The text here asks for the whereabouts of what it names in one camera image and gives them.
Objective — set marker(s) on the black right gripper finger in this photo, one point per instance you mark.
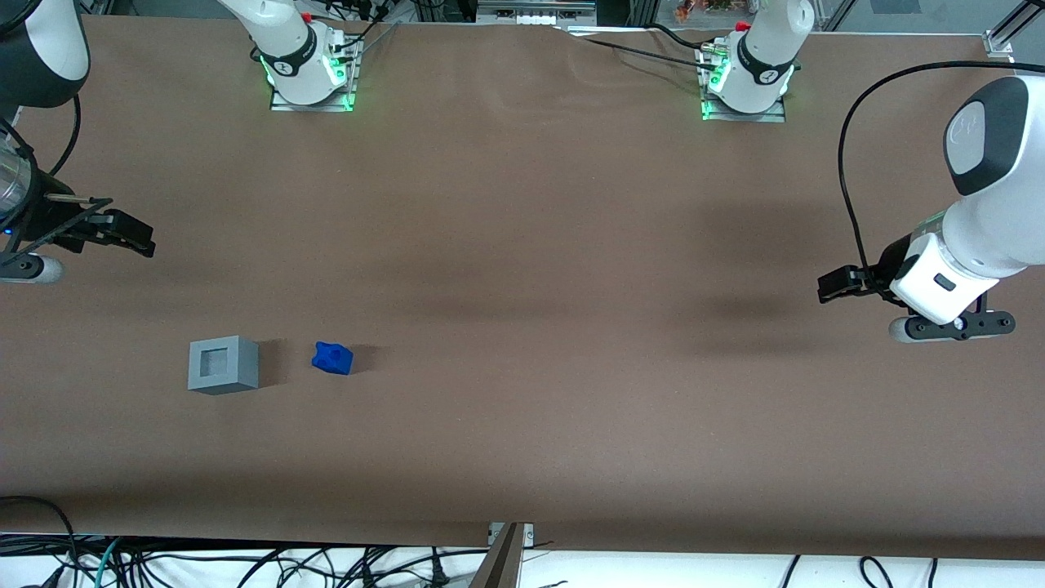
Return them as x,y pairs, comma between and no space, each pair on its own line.
131,245
122,222

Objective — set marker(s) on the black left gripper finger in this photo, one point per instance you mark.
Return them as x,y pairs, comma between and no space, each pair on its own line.
872,274
837,286

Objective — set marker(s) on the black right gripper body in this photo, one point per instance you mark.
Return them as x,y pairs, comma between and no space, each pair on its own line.
42,219

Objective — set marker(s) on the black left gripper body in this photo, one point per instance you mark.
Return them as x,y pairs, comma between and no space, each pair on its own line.
891,263

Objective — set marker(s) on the blue plastic part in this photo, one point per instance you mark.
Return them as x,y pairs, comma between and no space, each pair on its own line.
333,358

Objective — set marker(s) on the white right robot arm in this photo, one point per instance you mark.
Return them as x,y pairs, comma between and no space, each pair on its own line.
287,57

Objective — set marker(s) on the gray square base block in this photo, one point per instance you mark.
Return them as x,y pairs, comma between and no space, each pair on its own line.
222,366

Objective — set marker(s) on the brown table cover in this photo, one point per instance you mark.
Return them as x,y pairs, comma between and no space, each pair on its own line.
571,327

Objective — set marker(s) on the white power strip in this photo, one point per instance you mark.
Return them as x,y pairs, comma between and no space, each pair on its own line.
535,12

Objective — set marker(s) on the aluminium profile beam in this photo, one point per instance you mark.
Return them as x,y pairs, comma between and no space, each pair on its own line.
502,563

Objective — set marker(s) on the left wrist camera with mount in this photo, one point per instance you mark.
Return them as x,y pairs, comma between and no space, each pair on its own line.
955,326

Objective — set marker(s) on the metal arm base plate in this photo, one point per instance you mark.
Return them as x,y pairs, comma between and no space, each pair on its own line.
743,118
314,106

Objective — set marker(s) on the silver corner bracket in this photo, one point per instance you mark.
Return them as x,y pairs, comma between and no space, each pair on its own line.
999,45

